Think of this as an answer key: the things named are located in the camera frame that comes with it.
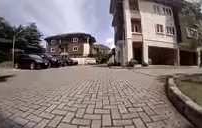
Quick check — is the grey concrete kerb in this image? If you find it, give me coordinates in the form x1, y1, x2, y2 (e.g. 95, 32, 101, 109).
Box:
165, 76, 202, 128

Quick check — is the grey brick paved road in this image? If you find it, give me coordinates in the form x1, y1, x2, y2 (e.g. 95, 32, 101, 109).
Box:
0, 64, 202, 128

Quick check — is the green bush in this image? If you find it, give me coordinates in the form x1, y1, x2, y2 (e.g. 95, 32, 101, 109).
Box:
94, 50, 111, 65

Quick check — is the grass patch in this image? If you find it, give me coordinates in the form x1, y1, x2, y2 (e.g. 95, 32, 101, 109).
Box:
176, 79, 202, 113

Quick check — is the brown and white building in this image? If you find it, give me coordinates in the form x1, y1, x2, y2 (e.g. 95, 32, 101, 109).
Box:
44, 32, 97, 60

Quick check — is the dark parked car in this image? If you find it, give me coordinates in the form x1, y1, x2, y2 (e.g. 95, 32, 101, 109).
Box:
61, 57, 79, 67
40, 54, 63, 69

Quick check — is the white low wall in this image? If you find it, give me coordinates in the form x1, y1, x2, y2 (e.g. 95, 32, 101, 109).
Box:
70, 57, 98, 66

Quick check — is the street lamp pole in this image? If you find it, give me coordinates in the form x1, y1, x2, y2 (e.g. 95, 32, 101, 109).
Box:
11, 29, 24, 68

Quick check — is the building with dark roof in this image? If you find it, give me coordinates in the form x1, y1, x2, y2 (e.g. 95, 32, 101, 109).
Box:
92, 43, 112, 56

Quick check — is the group of dark trees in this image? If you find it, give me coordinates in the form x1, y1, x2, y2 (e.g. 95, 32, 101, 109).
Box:
0, 3, 46, 64

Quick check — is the black car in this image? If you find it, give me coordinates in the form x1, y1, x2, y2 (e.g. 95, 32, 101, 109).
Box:
14, 53, 51, 70

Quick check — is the tall beige building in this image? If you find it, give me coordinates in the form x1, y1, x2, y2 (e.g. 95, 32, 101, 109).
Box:
109, 0, 202, 67

